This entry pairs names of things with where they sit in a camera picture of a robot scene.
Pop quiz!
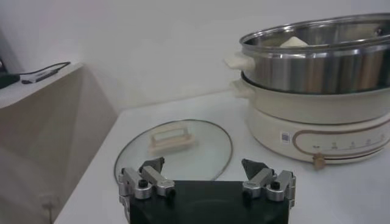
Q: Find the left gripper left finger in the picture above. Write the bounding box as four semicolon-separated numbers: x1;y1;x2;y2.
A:
120;156;177;201

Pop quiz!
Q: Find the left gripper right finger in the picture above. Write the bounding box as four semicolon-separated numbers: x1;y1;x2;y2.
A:
241;158;297;203

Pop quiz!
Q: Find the round glass lid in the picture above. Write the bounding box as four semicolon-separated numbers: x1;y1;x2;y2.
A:
113;118;234;185

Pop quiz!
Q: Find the white steamed baozi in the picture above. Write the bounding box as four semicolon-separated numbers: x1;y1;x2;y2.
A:
279;35;309;48

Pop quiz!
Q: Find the stainless steel steamer pot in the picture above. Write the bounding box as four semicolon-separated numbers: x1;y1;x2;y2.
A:
224;12;390;95

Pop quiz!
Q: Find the cream electric cooker base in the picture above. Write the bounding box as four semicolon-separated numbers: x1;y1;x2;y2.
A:
230;77;390;170

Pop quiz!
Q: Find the white side table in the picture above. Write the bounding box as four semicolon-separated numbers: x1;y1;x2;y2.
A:
0;62;119;224

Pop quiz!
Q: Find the grey usb hub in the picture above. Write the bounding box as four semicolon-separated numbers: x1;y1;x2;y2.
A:
20;69;59;85

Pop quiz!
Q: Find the black usb hub cable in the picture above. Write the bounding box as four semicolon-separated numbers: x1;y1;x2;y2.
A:
18;61;71;77

